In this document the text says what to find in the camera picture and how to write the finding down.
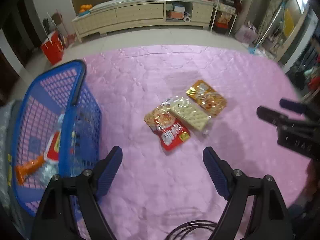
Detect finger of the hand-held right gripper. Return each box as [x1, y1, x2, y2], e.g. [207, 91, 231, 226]
[279, 99, 308, 114]
[257, 106, 308, 130]

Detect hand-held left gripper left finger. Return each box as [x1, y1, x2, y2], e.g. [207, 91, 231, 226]
[30, 146, 123, 240]

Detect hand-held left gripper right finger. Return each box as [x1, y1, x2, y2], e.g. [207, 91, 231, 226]
[203, 147, 293, 240]

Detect red clear-topped snack packet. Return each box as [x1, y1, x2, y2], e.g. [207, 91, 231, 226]
[144, 104, 191, 152]

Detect clear cracker packet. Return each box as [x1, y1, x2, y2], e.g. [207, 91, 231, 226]
[162, 96, 213, 135]

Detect large red snack bag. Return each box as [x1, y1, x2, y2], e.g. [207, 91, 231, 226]
[44, 130, 62, 163]

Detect blue plastic basket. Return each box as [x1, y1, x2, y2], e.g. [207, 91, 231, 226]
[10, 60, 103, 218]

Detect orange yellow snack packet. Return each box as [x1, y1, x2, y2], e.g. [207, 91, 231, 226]
[185, 80, 228, 117]

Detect long orange snack packet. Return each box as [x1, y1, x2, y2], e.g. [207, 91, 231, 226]
[14, 154, 46, 186]

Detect pink quilted blanket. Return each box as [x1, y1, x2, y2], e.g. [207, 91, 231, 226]
[62, 44, 307, 240]

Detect arched standing mirror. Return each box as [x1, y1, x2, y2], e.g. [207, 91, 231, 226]
[276, 0, 312, 63]

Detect blue flat mop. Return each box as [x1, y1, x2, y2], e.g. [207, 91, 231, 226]
[248, 1, 287, 54]

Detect pink tote bag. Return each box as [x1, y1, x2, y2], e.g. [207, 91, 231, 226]
[236, 22, 258, 44]

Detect person's grey printed clothing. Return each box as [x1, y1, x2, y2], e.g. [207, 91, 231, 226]
[0, 100, 23, 205]

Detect white storage rack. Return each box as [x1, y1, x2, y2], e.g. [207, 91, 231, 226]
[210, 0, 246, 36]

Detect red paper bag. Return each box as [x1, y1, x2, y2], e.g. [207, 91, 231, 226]
[40, 31, 65, 66]

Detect orange box in cabinet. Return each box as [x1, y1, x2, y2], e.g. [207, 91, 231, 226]
[167, 11, 186, 20]

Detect beige TV cabinet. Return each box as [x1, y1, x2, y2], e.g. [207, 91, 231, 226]
[72, 0, 215, 43]

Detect plate of oranges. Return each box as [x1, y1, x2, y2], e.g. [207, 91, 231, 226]
[78, 3, 92, 16]

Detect black cable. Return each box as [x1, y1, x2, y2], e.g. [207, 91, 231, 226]
[164, 220, 221, 240]

